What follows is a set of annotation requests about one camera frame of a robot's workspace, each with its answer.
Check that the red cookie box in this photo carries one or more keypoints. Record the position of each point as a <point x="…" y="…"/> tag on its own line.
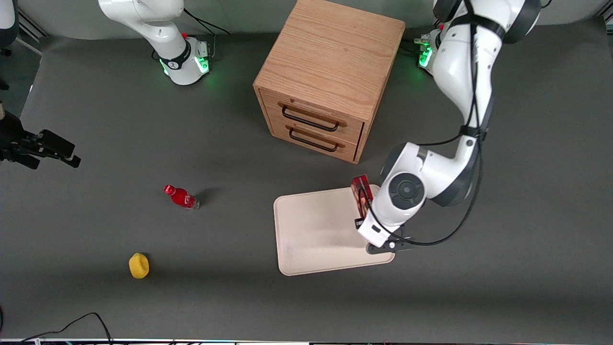
<point x="361" y="191"/>

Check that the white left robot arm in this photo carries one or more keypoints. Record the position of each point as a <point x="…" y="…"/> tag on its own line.
<point x="462" y="72"/>

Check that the cream plastic tray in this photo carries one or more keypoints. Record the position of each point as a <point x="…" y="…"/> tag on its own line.
<point x="316" y="230"/>

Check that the wooden drawer cabinet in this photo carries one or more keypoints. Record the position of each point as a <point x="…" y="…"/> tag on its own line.
<point x="330" y="57"/>

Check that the small red bottle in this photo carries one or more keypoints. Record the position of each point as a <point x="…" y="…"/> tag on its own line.
<point x="182" y="197"/>

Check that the yellow toy fruit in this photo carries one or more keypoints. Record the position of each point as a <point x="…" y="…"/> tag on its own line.
<point x="139" y="266"/>

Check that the black chair part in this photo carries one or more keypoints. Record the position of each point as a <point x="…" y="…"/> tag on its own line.
<point x="7" y="24"/>

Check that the black camera clamp mount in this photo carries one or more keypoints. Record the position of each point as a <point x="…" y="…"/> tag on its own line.
<point x="28" y="143"/>

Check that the grey metal rail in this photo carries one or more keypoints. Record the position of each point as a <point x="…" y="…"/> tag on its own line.
<point x="31" y="26"/>

